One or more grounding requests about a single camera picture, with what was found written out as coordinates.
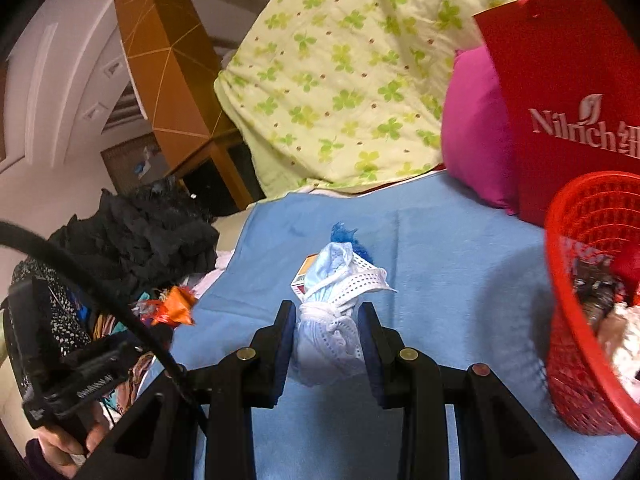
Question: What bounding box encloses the white knotted plastic bag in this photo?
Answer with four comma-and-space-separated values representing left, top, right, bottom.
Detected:
293, 242, 392, 387

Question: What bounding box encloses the red yellow cardboard box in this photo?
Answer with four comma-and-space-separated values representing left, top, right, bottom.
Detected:
291, 254, 317, 301

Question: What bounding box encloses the blue plastic bag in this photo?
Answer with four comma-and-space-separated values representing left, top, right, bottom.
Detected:
330, 222, 373, 263

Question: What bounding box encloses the person's left hand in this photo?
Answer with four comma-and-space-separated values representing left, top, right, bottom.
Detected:
36, 403, 110, 479

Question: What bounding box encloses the orange plastic wrapper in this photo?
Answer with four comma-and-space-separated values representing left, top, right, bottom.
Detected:
145, 286, 198, 328

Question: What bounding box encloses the black clothes pile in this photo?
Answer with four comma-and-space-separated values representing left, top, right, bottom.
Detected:
49, 177, 219, 304

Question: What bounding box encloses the magenta pillow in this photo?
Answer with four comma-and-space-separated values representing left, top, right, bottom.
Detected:
440, 46, 518, 214

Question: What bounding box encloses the red plastic mesh basket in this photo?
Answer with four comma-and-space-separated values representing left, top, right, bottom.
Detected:
544, 171, 639, 438

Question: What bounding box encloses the green clover print quilt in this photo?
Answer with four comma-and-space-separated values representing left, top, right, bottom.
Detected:
214, 0, 514, 198

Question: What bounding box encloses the orange wooden column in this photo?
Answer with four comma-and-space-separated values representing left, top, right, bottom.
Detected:
114, 0, 253, 210

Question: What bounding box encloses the red Nilrich paper bag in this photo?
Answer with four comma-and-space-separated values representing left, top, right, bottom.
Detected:
475, 0, 639, 226

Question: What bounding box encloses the black cable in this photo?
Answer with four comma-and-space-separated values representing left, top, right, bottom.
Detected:
0, 220, 212, 436

